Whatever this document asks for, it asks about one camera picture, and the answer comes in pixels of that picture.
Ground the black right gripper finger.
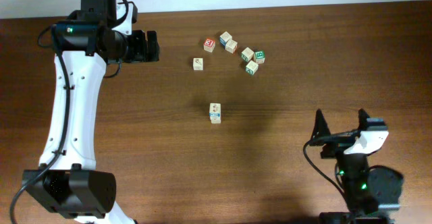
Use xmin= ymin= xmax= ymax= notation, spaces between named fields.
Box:
xmin=358 ymin=109 xmax=370 ymax=131
xmin=311 ymin=109 xmax=331 ymax=140

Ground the yellow number 1 block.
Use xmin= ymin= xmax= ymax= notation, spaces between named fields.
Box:
xmin=211 ymin=117 xmax=221 ymax=124

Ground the blue letter D block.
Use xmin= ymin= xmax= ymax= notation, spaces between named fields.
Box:
xmin=209 ymin=113 xmax=221 ymax=118

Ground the wooden block behind arm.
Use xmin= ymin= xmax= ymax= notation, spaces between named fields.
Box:
xmin=219 ymin=32 xmax=232 ymax=47

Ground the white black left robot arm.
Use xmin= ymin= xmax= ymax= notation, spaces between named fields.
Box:
xmin=21 ymin=3 xmax=159 ymax=223

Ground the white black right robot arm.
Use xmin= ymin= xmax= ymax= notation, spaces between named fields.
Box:
xmin=302 ymin=109 xmax=404 ymax=224

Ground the blue number 2 block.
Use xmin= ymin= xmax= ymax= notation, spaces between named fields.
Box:
xmin=192 ymin=58 xmax=204 ymax=71

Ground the red letter block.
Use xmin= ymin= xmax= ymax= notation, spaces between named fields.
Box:
xmin=203 ymin=38 xmax=215 ymax=53

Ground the plain wooden letter block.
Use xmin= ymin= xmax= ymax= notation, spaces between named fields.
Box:
xmin=245 ymin=60 xmax=259 ymax=76

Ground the red edged wooden block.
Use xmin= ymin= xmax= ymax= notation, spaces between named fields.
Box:
xmin=225 ymin=39 xmax=238 ymax=54

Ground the green letter B block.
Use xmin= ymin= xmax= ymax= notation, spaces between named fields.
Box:
xmin=253 ymin=51 xmax=265 ymax=64

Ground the wooden block near green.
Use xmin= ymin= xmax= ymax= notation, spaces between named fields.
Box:
xmin=240 ymin=47 xmax=254 ymax=63

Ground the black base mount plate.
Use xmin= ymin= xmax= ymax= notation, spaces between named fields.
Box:
xmin=318 ymin=212 xmax=395 ymax=224

